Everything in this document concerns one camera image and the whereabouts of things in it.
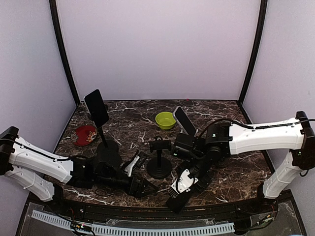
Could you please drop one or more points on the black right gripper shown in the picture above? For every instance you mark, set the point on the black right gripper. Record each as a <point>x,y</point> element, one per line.
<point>203,185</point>

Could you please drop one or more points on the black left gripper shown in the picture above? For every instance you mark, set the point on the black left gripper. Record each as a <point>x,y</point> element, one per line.
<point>140,187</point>

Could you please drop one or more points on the black pole stand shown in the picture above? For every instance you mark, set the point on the black pole stand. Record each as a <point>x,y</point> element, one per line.
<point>107,151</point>
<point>159,167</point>

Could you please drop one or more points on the black phone grey edge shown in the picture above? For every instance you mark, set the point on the black phone grey edge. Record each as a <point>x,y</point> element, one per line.
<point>96,108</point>

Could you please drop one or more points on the black phone blue case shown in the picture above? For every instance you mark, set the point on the black phone blue case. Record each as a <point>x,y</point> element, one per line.
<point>176,202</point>

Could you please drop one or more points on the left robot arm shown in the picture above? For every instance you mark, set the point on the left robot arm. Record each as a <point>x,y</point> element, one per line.
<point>22,161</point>

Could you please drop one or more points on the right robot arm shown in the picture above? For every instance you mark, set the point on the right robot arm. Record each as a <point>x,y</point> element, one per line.
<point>227,137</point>

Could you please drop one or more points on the white folding phone stand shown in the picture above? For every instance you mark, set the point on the white folding phone stand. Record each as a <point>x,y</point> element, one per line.
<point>184,132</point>

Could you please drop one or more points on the green bowl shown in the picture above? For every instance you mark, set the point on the green bowl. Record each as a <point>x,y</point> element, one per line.
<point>165,120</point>

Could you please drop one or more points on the red floral plate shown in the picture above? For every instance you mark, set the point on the red floral plate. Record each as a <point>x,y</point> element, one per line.
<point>83,135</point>

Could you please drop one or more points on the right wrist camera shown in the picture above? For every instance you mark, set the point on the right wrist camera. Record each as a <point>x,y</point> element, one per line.
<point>182,184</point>

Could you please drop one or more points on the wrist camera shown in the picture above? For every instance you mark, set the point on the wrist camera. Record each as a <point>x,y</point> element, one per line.
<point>135,162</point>
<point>182,184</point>

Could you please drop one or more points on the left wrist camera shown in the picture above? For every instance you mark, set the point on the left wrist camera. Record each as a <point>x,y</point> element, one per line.
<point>135,162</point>

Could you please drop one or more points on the black front rail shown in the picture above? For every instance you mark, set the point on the black front rail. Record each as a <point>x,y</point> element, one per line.
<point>104,204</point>

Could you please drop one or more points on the white slotted cable duct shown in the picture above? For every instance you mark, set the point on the white slotted cable duct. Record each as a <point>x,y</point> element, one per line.
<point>135,228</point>

